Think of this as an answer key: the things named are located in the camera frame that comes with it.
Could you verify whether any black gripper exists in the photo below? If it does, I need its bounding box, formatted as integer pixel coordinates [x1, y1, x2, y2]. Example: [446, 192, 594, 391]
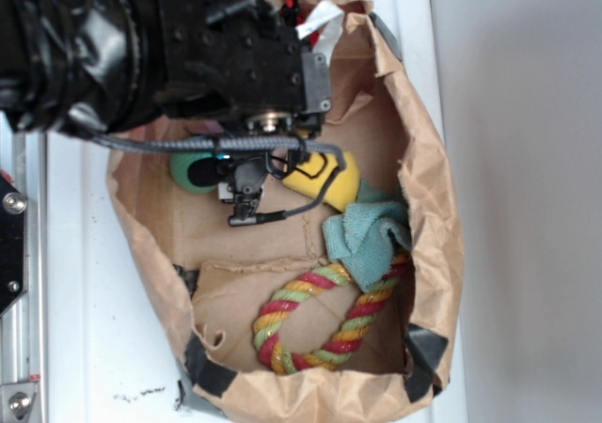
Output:
[155, 0, 331, 136]

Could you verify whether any green dimpled ball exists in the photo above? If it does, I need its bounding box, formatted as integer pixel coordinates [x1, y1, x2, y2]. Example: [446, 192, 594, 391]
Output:
[169, 152, 219, 194]

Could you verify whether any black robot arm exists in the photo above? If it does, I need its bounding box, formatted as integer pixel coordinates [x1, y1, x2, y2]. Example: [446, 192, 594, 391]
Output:
[1, 0, 331, 137]

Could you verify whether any yellow sponge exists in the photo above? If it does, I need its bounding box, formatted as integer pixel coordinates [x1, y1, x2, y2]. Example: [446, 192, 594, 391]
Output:
[282, 151, 361, 212]

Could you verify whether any brown paper-lined cardboard box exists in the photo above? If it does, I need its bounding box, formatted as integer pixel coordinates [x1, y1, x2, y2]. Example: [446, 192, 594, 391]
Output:
[107, 0, 464, 422]

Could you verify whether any light blue towel cloth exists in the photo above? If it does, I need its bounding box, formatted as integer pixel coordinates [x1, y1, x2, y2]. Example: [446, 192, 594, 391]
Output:
[322, 180, 412, 291]

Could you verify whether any grey braided cable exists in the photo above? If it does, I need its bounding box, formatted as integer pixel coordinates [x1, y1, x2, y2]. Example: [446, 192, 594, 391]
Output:
[88, 129, 348, 222]

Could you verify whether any white flat ribbon cable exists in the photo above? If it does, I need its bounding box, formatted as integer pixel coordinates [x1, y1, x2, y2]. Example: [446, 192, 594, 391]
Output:
[294, 0, 344, 55]

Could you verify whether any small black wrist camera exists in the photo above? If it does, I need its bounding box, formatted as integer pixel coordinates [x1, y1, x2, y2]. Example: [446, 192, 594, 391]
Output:
[184, 154, 286, 227]

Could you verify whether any aluminium frame rail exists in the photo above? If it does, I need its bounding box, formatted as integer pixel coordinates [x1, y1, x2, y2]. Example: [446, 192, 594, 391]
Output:
[1, 116, 48, 422]

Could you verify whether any red yellow green rope ring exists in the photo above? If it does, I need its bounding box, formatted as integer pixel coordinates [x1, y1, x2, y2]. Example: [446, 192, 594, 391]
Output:
[252, 251, 409, 375]

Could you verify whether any black metal bracket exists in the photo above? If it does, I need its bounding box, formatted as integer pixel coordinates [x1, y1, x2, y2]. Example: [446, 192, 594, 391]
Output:
[0, 170, 27, 316]

